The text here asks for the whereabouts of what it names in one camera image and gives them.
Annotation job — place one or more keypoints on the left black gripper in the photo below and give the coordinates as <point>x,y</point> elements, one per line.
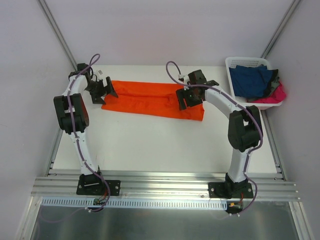
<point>102,89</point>

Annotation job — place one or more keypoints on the orange t shirt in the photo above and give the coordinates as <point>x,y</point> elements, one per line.
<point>147,98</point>

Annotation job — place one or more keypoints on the blue t shirt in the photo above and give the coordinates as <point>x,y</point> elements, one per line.
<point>247,82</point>

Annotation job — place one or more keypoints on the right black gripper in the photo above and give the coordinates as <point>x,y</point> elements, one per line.
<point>187,94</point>

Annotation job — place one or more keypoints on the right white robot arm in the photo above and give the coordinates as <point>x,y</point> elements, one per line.
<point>244,134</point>

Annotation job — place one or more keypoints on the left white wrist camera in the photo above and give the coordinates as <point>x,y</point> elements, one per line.
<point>99,74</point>

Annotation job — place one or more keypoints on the white slotted cable duct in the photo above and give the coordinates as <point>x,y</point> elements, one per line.
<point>136,203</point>

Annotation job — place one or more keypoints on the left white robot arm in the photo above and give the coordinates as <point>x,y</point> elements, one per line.
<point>73,119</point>

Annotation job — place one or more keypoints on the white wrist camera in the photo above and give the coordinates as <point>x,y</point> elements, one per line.
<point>184,79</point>
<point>99,74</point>

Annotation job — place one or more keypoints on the white plastic laundry basket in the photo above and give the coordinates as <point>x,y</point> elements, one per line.
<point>232,62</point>

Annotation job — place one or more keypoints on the dark grey t shirt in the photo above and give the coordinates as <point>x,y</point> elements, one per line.
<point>271,80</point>

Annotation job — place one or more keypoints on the pink t shirt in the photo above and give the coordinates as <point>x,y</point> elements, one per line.
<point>276,97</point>

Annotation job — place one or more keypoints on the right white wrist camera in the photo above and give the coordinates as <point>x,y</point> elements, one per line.
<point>184,79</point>

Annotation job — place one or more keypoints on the aluminium mounting rail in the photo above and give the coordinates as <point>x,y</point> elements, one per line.
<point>165,185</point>

